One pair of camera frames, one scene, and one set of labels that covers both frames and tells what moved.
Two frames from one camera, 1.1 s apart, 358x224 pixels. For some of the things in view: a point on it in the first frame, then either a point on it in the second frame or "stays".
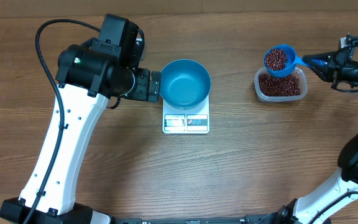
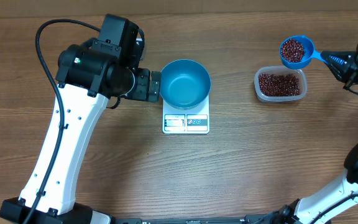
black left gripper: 144,92 stays
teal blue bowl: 184,84 stays
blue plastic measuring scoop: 280,60 -> 297,51
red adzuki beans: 288,86 stays
